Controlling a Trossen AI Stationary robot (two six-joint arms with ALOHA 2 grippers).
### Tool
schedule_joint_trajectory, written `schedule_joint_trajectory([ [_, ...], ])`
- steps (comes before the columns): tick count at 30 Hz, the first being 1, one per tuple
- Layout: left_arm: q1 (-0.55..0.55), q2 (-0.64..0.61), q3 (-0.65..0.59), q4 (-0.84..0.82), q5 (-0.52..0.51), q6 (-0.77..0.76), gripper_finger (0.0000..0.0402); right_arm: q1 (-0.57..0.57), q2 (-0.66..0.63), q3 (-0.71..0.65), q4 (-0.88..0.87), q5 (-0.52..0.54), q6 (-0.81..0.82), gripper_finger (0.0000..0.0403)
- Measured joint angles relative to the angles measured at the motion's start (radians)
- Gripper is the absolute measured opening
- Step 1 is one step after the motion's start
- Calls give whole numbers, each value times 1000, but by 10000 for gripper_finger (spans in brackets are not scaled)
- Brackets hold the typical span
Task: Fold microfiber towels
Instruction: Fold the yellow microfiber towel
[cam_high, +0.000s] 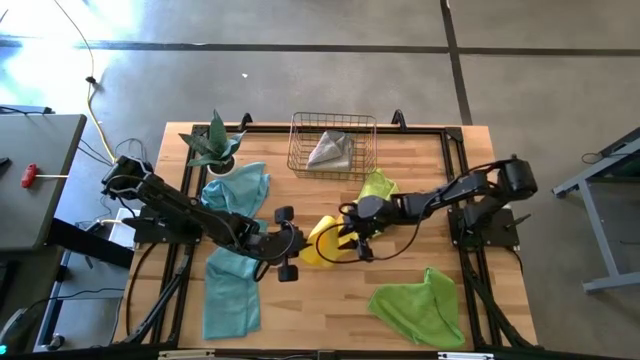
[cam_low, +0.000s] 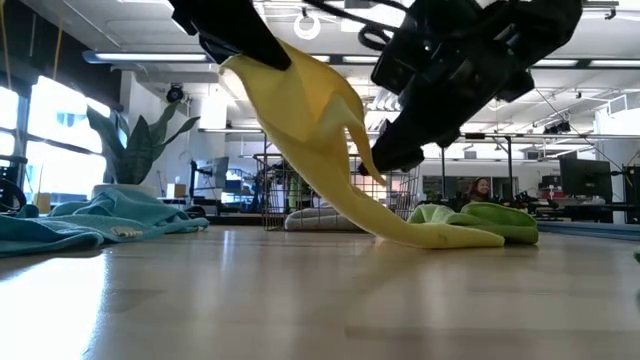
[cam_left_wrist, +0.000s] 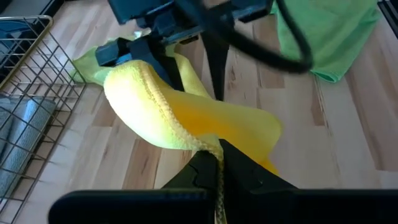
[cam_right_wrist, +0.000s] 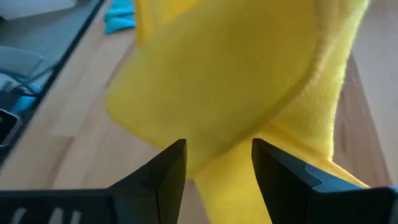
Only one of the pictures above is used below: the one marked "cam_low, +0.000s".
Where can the black computer monitor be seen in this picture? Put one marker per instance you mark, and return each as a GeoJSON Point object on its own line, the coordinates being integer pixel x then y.
{"type": "Point", "coordinates": [585, 180]}

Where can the black overhead beam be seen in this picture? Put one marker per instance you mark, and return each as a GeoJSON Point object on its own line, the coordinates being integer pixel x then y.
{"type": "Point", "coordinates": [580, 63]}

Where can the yellow microfiber towel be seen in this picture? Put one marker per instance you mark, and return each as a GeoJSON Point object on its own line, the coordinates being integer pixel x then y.
{"type": "Point", "coordinates": [310, 125]}

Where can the black metal stand frame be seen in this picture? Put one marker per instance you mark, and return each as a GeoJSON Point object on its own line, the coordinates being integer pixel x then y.
{"type": "Point", "coordinates": [487, 135]}

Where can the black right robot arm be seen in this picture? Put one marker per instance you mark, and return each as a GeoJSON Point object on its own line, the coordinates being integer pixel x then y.
{"type": "Point", "coordinates": [545, 25]}

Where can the person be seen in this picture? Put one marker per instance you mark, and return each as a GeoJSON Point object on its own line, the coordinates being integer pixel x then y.
{"type": "Point", "coordinates": [480, 189]}

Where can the grey microfiber towel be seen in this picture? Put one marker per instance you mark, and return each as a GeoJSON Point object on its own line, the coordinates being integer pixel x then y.
{"type": "Point", "coordinates": [315, 220]}

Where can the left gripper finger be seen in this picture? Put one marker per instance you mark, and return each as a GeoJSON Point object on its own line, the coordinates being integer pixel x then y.
{"type": "Point", "coordinates": [230, 25]}
{"type": "Point", "coordinates": [214, 50]}

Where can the snake plant in white pot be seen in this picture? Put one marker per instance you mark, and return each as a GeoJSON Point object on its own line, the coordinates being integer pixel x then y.
{"type": "Point", "coordinates": [132, 160]}

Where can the black hanging camera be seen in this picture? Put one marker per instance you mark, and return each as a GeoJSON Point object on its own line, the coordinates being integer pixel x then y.
{"type": "Point", "coordinates": [175, 93]}

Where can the monitor on arm mount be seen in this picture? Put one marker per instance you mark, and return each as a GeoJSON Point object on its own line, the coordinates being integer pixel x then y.
{"type": "Point", "coordinates": [215, 172]}

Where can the cardboard box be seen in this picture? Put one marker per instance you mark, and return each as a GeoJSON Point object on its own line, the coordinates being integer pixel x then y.
{"type": "Point", "coordinates": [176, 190]}

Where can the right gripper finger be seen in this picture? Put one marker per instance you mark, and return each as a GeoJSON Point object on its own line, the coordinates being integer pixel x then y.
{"type": "Point", "coordinates": [400, 150]}

